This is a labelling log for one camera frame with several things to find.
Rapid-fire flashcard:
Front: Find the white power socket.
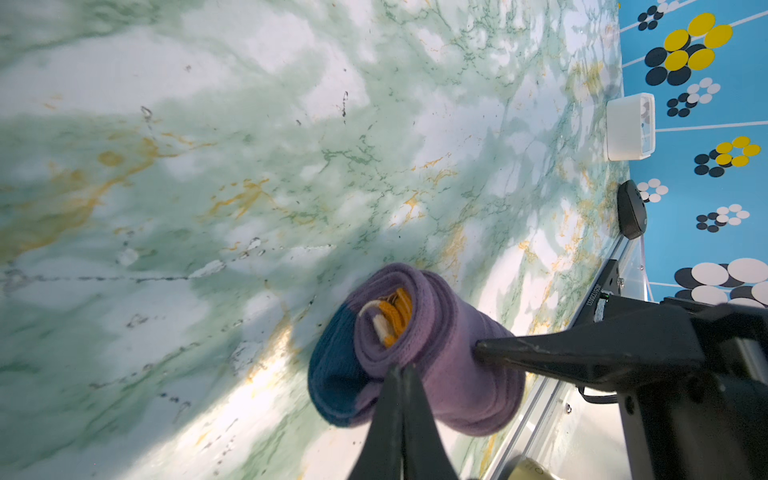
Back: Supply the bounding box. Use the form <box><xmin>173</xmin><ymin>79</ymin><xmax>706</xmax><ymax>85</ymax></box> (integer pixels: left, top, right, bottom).
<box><xmin>606</xmin><ymin>92</ymin><xmax>656</xmax><ymax>162</ymax></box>

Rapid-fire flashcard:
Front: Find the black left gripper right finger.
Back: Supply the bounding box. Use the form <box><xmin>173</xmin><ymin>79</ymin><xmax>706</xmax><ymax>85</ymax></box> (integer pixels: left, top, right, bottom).
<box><xmin>402</xmin><ymin>366</ymin><xmax>458</xmax><ymax>480</ymax></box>

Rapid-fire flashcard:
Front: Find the purple striped sock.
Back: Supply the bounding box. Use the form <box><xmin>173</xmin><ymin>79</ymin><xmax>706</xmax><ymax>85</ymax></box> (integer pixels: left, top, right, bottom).
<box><xmin>308</xmin><ymin>263</ymin><xmax>525</xmax><ymax>437</ymax></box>

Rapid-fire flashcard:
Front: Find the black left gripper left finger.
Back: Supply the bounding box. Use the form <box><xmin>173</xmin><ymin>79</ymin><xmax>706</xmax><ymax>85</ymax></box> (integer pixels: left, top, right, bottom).
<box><xmin>348</xmin><ymin>366</ymin><xmax>404</xmax><ymax>480</ymax></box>

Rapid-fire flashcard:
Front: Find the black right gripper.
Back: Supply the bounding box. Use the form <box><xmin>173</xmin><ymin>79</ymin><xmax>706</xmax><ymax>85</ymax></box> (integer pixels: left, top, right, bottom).
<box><xmin>473</xmin><ymin>296</ymin><xmax>767</xmax><ymax>479</ymax></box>

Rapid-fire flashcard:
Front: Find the black computer mouse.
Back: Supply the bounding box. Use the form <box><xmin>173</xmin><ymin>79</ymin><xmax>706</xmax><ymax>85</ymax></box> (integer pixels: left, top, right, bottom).
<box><xmin>617</xmin><ymin>180</ymin><xmax>647</xmax><ymax>240</ymax></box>

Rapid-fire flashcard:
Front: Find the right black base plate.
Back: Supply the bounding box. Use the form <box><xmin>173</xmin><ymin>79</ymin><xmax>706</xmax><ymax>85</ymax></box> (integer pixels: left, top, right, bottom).
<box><xmin>568</xmin><ymin>259</ymin><xmax>621</xmax><ymax>329</ymax></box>

